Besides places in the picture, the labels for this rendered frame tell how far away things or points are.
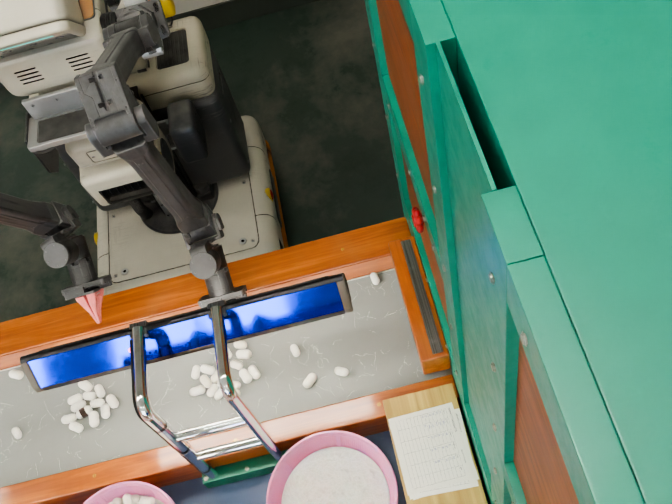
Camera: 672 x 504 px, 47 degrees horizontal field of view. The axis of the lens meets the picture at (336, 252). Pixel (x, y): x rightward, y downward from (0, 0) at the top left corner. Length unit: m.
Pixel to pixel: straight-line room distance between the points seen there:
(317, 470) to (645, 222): 1.16
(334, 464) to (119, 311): 0.65
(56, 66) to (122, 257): 0.91
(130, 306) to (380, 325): 0.61
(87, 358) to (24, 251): 1.76
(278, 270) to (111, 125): 0.63
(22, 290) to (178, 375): 1.41
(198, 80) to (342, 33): 1.27
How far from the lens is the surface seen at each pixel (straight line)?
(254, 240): 2.53
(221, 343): 1.40
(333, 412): 1.68
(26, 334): 2.04
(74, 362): 1.54
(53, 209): 1.84
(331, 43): 3.44
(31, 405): 1.98
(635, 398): 0.58
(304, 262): 1.86
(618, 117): 0.70
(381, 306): 1.79
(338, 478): 1.67
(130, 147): 1.45
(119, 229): 2.74
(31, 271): 3.19
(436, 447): 1.62
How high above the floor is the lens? 2.32
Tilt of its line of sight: 57 degrees down
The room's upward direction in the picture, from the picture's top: 19 degrees counter-clockwise
